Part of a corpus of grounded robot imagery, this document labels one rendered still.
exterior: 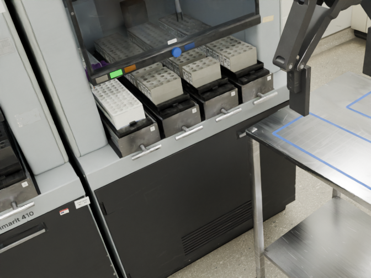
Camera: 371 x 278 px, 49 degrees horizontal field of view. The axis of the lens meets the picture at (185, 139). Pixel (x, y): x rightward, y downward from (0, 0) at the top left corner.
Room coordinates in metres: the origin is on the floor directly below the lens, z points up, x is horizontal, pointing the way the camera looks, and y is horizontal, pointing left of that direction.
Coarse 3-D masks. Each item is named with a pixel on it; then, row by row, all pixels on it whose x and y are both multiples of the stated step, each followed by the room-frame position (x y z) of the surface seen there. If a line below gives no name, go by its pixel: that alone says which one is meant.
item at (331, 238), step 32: (320, 96) 1.02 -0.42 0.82; (352, 96) 0.99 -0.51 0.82; (256, 128) 0.92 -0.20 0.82; (288, 128) 0.89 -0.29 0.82; (320, 128) 0.87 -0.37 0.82; (352, 128) 0.84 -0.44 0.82; (256, 160) 0.90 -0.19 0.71; (288, 160) 0.78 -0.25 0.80; (320, 160) 0.74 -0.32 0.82; (352, 160) 0.72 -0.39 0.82; (256, 192) 0.90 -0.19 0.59; (352, 192) 0.62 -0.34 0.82; (256, 224) 0.90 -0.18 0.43; (320, 224) 0.98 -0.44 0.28; (352, 224) 0.95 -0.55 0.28; (256, 256) 0.91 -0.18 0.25; (288, 256) 0.87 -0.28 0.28; (320, 256) 0.85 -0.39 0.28; (352, 256) 0.82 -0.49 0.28
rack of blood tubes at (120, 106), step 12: (108, 84) 1.26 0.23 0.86; (120, 84) 1.24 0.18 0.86; (96, 96) 1.19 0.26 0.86; (108, 96) 1.18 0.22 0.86; (120, 96) 1.16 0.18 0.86; (132, 96) 1.14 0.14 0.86; (108, 108) 1.10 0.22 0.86; (120, 108) 1.08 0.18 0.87; (132, 108) 1.07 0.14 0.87; (120, 120) 1.05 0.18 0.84; (132, 120) 1.06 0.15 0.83
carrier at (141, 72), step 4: (156, 64) 1.32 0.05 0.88; (160, 64) 1.31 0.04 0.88; (144, 68) 1.30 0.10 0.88; (148, 68) 1.29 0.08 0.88; (152, 68) 1.29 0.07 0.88; (156, 68) 1.30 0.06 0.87; (136, 72) 1.28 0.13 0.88; (140, 72) 1.27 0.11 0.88; (144, 72) 1.28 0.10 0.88; (148, 72) 1.28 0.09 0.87; (132, 76) 1.27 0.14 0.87; (136, 76) 1.26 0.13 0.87; (136, 80) 1.26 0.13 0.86; (136, 84) 1.26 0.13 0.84
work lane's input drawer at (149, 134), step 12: (108, 120) 1.10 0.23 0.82; (144, 120) 1.07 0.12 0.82; (108, 132) 1.09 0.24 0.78; (120, 132) 1.02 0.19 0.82; (132, 132) 1.03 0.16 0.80; (144, 132) 1.04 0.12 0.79; (156, 132) 1.05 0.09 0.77; (120, 144) 1.00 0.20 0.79; (132, 144) 1.02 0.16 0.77; (144, 144) 1.03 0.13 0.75; (132, 156) 0.98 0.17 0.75
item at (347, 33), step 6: (342, 30) 3.00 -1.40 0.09; (348, 30) 3.03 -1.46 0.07; (330, 36) 2.95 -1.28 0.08; (336, 36) 2.98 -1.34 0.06; (342, 36) 3.01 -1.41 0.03; (348, 36) 3.03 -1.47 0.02; (354, 36) 3.04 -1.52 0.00; (324, 42) 2.93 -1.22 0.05; (330, 42) 2.96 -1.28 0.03; (336, 42) 2.97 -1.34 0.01; (342, 42) 2.97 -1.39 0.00; (318, 48) 2.90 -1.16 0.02; (324, 48) 2.92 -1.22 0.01; (312, 54) 2.86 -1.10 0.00
